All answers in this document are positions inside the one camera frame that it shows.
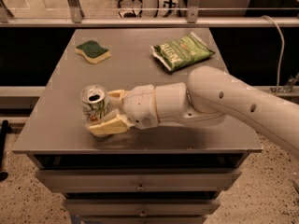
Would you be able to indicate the black stand at left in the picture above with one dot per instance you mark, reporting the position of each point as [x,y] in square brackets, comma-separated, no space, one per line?
[4,130]

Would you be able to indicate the green chip bag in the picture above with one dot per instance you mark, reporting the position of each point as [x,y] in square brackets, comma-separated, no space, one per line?
[183,52]

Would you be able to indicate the green yellow sponge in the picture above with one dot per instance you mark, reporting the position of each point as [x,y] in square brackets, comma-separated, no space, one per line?
[92,52]

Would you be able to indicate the upper drawer with knob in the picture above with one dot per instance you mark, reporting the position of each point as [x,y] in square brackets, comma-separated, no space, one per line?
[141,180]

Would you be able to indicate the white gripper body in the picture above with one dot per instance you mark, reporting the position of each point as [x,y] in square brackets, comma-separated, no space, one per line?
[139,105]

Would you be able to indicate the lower drawer with knob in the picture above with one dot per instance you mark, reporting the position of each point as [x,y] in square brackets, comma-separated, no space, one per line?
[141,208]

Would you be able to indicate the grey drawer cabinet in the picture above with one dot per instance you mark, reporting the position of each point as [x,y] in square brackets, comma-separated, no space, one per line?
[54,137]

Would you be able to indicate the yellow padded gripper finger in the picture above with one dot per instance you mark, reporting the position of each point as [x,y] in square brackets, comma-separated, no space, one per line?
[117,97]
[112,123]

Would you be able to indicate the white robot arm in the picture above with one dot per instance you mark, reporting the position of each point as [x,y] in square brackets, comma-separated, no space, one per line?
[204,99]

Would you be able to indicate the grey metal railing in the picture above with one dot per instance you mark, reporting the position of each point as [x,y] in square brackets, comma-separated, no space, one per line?
[149,13]

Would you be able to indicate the drawer with knob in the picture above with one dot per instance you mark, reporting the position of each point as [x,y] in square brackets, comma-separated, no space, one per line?
[141,208]
[141,180]

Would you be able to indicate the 7up soda can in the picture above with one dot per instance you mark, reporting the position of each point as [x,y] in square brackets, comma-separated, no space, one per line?
[95,102]

